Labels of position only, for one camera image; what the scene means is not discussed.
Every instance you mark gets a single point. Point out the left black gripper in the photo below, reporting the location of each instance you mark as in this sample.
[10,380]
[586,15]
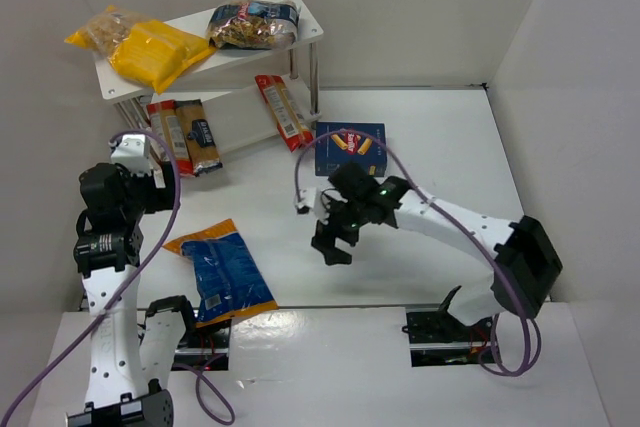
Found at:
[163,186]

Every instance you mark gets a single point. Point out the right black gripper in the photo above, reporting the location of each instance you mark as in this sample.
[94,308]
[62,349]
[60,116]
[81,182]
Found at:
[335,233]

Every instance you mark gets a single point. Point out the blue and orange pasta bag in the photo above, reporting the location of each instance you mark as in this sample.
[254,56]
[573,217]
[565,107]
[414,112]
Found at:
[228,280]

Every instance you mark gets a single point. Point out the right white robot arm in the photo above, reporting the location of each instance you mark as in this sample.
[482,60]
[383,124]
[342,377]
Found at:
[523,263]

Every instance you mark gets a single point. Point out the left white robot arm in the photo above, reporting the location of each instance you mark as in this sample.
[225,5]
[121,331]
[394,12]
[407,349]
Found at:
[130,360]

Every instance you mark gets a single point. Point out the white two-tier shelf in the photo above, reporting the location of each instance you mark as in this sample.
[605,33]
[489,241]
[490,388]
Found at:
[237,115]

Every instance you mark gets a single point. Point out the yellow pasta bag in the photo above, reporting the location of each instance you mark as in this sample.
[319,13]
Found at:
[156,54]

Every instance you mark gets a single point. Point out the clear bag of fusilli pasta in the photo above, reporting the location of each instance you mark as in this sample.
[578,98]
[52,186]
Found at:
[105,31]

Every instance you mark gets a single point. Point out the dark blue mixed pasta bag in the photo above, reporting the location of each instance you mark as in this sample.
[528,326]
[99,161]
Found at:
[254,25]

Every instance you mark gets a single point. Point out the red spaghetti pack left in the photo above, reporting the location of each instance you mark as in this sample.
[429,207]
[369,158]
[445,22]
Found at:
[165,123]

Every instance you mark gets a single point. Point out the red spaghetti pack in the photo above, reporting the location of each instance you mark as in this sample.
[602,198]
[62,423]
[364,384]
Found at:
[288,117]
[165,123]

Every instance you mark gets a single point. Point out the brown spaghetti pack black label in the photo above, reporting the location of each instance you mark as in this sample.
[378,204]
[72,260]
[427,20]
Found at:
[198,135]

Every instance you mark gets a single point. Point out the blue Barilla rigatoni box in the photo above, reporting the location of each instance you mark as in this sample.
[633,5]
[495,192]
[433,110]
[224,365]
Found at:
[346,143]

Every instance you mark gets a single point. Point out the red spaghetti pack right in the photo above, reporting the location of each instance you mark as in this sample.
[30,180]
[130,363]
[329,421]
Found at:
[288,117]

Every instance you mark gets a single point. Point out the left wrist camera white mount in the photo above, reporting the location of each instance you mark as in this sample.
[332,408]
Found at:
[135,153]

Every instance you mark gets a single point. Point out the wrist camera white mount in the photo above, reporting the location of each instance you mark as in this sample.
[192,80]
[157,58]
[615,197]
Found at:
[306,201]
[135,153]

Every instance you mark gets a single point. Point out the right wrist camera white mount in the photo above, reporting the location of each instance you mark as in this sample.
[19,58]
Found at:
[306,201]

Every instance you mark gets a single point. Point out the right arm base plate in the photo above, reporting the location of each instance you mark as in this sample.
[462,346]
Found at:
[437,339]

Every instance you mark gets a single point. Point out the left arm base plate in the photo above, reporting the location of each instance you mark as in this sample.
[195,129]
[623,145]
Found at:
[206,345]

